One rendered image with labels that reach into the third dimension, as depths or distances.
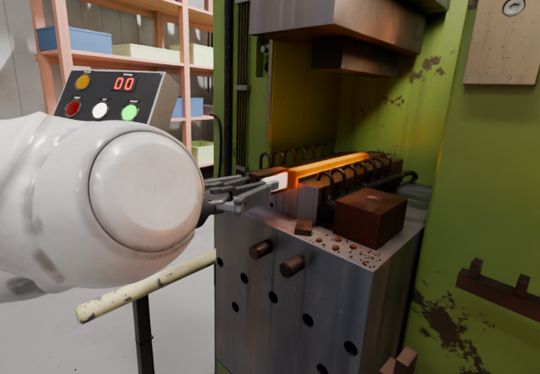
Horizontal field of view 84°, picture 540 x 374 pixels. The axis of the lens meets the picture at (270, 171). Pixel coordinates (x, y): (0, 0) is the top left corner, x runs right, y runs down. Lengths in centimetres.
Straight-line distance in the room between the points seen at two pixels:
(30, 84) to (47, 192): 334
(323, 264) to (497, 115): 36
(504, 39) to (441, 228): 32
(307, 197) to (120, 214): 45
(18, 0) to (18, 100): 82
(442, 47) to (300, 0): 49
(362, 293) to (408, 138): 59
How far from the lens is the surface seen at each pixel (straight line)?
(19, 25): 354
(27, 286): 37
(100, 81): 102
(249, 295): 71
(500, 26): 59
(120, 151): 18
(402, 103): 99
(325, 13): 56
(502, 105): 59
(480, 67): 58
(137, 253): 18
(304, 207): 59
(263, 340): 74
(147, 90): 90
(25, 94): 350
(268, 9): 65
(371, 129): 103
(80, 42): 301
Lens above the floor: 116
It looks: 15 degrees down
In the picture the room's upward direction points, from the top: 3 degrees clockwise
